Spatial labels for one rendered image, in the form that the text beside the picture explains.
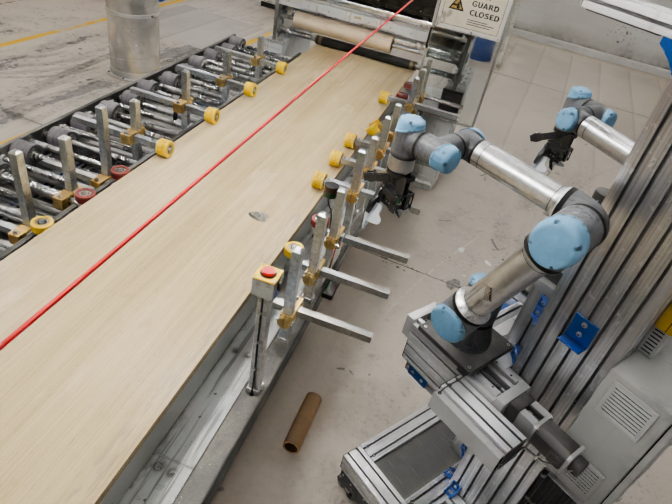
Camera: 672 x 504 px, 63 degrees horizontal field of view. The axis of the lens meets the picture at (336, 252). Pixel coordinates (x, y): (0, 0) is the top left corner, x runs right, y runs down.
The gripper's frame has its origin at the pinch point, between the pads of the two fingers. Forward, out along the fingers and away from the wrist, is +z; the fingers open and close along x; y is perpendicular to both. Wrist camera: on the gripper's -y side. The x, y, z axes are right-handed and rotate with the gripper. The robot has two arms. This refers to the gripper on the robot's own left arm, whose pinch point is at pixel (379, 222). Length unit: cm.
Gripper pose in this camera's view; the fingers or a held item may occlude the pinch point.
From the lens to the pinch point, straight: 167.5
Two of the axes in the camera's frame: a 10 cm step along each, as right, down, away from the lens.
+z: -1.6, 7.8, 6.0
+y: 5.9, 5.6, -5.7
